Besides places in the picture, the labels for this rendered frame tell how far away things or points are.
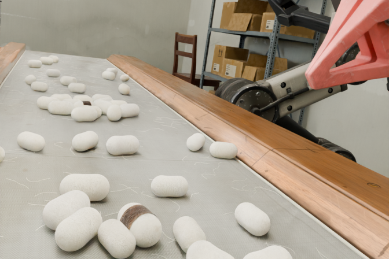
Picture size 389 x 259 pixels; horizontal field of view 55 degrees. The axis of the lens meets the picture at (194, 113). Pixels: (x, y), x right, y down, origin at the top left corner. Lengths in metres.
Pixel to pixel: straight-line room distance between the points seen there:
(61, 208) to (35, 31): 4.76
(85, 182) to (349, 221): 0.21
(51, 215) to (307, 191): 0.23
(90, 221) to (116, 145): 0.17
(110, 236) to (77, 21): 4.83
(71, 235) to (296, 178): 0.23
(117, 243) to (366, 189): 0.24
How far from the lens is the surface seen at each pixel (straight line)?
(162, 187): 0.32
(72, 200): 0.27
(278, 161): 0.43
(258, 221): 0.29
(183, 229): 0.26
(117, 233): 0.24
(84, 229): 0.25
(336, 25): 0.31
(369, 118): 2.77
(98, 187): 0.30
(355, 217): 0.34
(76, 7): 5.03
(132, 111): 0.60
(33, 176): 0.36
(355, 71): 0.31
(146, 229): 0.25
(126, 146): 0.42
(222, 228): 0.30
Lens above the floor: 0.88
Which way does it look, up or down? 11 degrees down
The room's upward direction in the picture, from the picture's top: 8 degrees clockwise
